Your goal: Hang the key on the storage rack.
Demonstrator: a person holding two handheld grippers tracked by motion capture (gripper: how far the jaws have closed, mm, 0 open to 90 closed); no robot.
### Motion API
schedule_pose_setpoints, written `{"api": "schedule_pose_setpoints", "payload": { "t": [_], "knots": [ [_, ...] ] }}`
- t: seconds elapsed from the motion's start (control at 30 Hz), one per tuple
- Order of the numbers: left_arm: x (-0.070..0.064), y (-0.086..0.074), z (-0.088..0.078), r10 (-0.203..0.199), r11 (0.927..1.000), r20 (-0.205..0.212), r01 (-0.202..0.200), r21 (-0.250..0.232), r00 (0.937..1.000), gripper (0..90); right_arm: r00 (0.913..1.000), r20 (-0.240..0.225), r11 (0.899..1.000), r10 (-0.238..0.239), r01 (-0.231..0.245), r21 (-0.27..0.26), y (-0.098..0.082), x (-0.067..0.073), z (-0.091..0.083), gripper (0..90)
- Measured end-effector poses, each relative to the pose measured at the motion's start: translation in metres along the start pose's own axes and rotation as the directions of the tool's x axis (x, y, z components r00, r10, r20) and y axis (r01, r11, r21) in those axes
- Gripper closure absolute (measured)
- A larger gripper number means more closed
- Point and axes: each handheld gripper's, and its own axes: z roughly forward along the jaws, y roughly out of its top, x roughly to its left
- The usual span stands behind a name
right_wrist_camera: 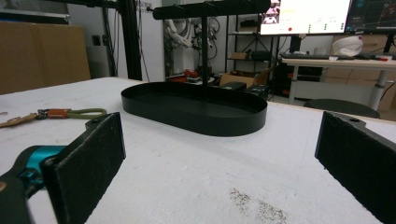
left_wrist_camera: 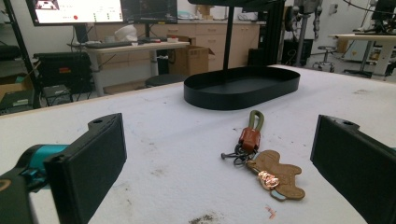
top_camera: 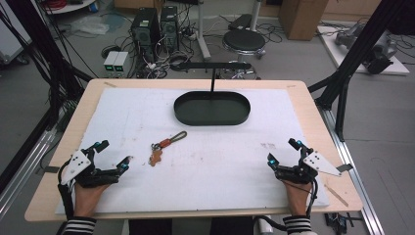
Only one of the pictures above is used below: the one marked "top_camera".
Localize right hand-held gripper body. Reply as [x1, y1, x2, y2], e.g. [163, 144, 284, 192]
[275, 150, 343, 185]

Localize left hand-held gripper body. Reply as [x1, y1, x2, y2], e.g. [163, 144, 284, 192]
[61, 148, 121, 189]

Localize keychain with orange strap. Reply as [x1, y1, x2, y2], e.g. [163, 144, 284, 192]
[148, 130, 189, 167]

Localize black stand with oval tray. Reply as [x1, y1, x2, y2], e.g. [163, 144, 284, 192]
[173, 61, 253, 127]

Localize person's right hand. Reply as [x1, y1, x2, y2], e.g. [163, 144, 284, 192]
[282, 180, 314, 218]

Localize person's left hand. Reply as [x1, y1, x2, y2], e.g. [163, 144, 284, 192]
[73, 183, 111, 218]

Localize thin wooden stick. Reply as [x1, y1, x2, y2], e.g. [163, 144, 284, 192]
[323, 183, 349, 208]

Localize person's right striped sleeve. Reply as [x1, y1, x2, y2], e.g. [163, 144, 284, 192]
[282, 214, 318, 235]

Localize person's striped sleeve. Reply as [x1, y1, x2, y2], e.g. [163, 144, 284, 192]
[62, 215, 98, 235]
[282, 214, 318, 235]

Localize person's left striped sleeve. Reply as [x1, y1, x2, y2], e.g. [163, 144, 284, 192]
[62, 215, 98, 235]

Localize white foam sheet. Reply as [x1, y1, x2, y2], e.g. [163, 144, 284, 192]
[54, 87, 331, 215]

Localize white power supply box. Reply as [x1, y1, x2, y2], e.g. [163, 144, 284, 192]
[113, 51, 129, 78]
[103, 50, 119, 78]

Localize person's dark legs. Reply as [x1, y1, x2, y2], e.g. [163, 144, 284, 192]
[128, 216, 254, 235]

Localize black round stool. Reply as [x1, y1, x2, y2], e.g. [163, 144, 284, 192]
[222, 28, 267, 61]

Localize white board with grey devices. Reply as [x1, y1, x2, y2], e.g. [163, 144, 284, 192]
[316, 23, 411, 76]

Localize large black computer tower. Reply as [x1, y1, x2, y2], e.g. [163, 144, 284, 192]
[130, 7, 161, 64]

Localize clear plastic bag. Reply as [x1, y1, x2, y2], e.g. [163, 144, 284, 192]
[69, 15, 111, 36]

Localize brown cardboard box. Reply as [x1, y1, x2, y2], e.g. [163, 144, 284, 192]
[278, 0, 330, 42]

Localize small black computer tower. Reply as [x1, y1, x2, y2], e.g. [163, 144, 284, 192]
[160, 5, 180, 52]

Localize black flat bag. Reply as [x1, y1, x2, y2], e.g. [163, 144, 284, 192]
[227, 13, 254, 31]

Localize round white table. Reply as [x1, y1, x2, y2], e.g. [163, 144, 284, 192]
[41, 0, 97, 16]

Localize grey desk leg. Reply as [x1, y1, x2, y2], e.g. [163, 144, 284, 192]
[194, 0, 212, 62]

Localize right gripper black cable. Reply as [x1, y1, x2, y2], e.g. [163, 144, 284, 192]
[254, 178, 320, 232]

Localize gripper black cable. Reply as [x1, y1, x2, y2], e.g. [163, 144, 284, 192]
[254, 178, 320, 232]
[57, 166, 75, 220]

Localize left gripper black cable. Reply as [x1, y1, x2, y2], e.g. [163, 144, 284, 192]
[57, 166, 75, 220]

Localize aluminium rail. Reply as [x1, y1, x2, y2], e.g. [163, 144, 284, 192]
[0, 128, 58, 219]
[318, 106, 387, 235]

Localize black frame strut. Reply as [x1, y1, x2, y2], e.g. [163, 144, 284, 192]
[0, 0, 94, 131]
[307, 0, 415, 143]

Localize tangle of floor cables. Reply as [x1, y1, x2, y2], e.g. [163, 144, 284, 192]
[128, 19, 209, 80]

